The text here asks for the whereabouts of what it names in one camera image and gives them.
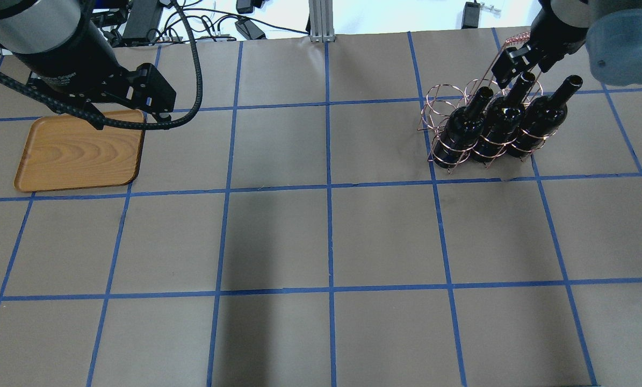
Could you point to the copper wire bottle basket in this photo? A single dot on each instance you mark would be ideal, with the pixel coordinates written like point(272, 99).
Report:
point(442, 99)

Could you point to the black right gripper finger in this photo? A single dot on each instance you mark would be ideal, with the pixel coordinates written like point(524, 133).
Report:
point(511, 62)

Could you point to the dark wine bottle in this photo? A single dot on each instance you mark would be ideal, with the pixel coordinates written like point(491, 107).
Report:
point(503, 115)
point(543, 118)
point(462, 130)

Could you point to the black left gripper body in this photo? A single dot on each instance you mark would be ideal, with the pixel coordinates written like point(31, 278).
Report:
point(69, 65)

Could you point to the wooden tray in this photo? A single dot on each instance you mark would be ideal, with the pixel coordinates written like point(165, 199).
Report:
point(67, 153)

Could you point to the black power brick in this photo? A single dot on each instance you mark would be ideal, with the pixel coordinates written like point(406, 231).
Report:
point(249, 30)

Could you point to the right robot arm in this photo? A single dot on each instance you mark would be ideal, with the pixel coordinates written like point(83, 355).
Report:
point(611, 32)

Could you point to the black box device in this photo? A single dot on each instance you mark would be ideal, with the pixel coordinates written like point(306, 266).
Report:
point(142, 21)

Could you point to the aluminium frame post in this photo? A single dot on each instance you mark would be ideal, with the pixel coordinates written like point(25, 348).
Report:
point(321, 21)

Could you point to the black power adapter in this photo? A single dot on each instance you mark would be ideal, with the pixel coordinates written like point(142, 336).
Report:
point(470, 17)

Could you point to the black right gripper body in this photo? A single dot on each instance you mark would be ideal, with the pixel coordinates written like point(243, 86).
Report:
point(553, 33)

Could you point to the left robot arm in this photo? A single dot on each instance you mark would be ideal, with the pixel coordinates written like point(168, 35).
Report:
point(73, 66)

